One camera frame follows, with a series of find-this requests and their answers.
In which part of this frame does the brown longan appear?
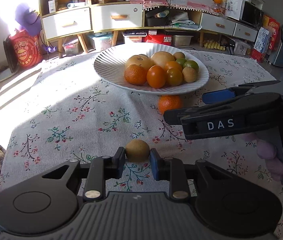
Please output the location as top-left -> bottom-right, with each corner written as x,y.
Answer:
125,139 -> 150,163
173,51 -> 185,60
182,67 -> 197,83

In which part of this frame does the rough tangerine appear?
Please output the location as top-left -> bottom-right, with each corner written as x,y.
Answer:
124,64 -> 147,86

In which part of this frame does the gloved right hand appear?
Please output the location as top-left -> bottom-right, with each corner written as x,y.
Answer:
241,133 -> 283,181

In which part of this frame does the green tomato right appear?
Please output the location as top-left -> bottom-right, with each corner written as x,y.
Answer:
183,60 -> 199,73

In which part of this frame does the green tomato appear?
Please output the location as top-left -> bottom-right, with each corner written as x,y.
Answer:
183,60 -> 199,73
176,58 -> 187,67

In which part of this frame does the small orange-green tomato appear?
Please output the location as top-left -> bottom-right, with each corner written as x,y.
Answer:
166,68 -> 183,86

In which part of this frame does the tangerine under bowl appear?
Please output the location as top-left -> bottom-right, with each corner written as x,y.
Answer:
158,95 -> 183,114

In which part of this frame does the green tomato left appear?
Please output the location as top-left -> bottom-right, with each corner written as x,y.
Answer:
176,58 -> 187,67

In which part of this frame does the right orange tomato in bowl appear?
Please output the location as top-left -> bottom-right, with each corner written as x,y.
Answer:
164,61 -> 183,72

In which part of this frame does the yellow egg carton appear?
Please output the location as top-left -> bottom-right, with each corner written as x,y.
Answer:
204,40 -> 225,51

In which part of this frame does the large orange tomato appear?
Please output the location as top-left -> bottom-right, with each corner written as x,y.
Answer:
146,65 -> 166,89

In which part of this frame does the red storage box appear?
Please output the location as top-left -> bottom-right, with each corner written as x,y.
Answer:
142,34 -> 172,46

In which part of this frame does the left yellow apple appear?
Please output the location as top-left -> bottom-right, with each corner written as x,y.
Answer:
125,54 -> 154,70

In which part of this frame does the white microwave oven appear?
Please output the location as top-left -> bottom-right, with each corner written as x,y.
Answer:
225,0 -> 264,28

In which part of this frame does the pink lace cabinet cloth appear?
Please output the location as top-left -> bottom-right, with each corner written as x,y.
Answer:
128,0 -> 217,15

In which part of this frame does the white ribbed fruit bowl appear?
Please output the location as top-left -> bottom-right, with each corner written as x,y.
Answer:
94,43 -> 209,95

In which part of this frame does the clear storage bin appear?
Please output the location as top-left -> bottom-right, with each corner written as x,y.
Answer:
88,33 -> 113,51

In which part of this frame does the red snack bag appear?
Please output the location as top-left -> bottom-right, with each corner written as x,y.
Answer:
9,30 -> 43,69

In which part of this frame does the black floor heater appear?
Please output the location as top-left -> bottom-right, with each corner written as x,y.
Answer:
0,36 -> 19,82

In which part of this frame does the wooden shelf cabinet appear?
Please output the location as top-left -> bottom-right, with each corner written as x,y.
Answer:
39,0 -> 257,47

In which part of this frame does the purple plush toy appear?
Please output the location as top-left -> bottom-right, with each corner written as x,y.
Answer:
15,4 -> 42,36

